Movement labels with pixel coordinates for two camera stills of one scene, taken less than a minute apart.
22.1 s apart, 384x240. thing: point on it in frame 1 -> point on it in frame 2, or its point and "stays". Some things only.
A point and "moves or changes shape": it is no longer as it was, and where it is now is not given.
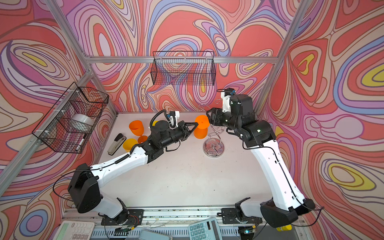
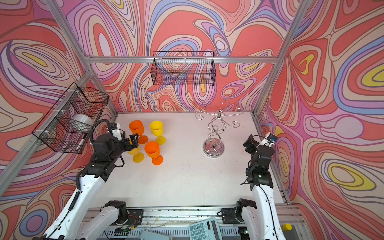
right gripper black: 215,116 -> 253,144
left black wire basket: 68,124 stays
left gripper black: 182,129 -> 128,147
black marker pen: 80,143 stays
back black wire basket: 183,68 stays
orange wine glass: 201,131 moves or changes shape
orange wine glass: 137,128 stays
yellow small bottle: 285,228 stays
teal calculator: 206,229 stays
